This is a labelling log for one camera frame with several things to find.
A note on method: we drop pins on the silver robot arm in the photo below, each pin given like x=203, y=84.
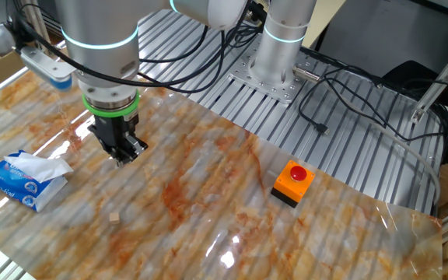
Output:
x=99, y=27

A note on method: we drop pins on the metal base connector plug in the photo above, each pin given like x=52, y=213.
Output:
x=306, y=74

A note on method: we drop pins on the slanted aluminium frame bar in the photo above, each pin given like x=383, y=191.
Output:
x=438, y=81

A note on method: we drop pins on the small wooden block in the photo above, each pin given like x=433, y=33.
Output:
x=114, y=218

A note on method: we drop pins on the orange box red mushroom button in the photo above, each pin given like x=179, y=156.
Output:
x=292, y=183

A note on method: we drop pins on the blue tissue pack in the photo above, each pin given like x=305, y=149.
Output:
x=22, y=183

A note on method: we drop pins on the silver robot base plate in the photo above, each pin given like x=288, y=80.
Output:
x=270, y=87

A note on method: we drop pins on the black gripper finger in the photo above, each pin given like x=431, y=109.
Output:
x=112, y=151
x=134, y=148

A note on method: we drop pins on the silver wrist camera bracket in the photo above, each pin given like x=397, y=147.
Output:
x=47, y=68

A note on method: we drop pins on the orange marble pattern mat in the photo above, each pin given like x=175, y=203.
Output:
x=208, y=202

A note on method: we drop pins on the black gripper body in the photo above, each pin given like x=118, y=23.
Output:
x=115, y=126

